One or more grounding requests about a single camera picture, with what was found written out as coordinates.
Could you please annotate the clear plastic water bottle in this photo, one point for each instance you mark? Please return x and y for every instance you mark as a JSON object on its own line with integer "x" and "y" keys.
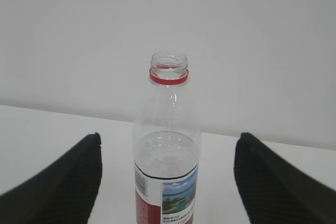
{"x": 166, "y": 145}

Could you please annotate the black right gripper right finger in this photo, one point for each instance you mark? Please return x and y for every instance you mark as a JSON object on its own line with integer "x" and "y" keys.
{"x": 274, "y": 191}

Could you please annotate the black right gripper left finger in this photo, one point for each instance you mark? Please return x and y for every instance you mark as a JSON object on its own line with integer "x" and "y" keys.
{"x": 63, "y": 192}

